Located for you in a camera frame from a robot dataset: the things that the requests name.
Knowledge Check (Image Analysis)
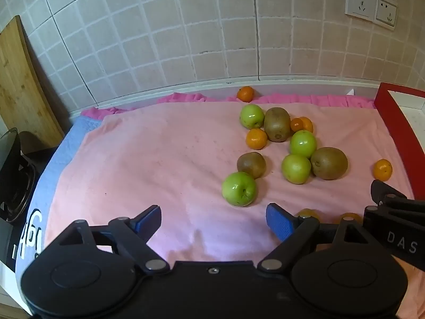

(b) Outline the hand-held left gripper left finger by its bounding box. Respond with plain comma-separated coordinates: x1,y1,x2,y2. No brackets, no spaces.
43,205,171,275

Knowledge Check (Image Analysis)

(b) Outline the blue towel with white print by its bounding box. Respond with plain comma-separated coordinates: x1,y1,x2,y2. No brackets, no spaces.
15,116,103,273

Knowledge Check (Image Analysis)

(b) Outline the green apple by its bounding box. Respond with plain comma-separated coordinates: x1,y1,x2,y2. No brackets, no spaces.
290,130,317,159
240,104,265,129
222,172,257,207
282,154,312,184

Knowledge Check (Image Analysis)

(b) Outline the wooden cutting board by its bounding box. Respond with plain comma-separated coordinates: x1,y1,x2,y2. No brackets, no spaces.
0,15,65,150

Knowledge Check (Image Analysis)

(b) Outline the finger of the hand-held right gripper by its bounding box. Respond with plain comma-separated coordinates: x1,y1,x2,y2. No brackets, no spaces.
371,179,408,207

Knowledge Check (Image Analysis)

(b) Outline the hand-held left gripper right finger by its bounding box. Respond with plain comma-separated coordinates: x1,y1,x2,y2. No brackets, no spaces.
259,203,390,274

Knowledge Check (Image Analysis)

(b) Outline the black kitchen appliance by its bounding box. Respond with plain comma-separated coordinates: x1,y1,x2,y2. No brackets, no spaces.
0,127,39,263

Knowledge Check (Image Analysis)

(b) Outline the small white wall socket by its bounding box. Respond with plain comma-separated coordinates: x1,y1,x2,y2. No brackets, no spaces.
375,0,398,31

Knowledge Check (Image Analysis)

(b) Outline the brown kiwi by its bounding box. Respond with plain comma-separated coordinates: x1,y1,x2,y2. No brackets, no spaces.
237,152,267,179
310,147,349,180
264,107,292,142

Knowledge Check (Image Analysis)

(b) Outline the magenta cloth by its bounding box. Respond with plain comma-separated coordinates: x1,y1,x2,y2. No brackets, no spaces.
80,92,377,120

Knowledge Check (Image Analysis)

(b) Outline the red box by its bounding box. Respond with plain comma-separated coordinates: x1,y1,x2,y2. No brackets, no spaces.
375,82,425,200

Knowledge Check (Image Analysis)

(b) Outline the pink towel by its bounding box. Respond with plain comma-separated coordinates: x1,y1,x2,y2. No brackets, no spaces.
45,101,425,319

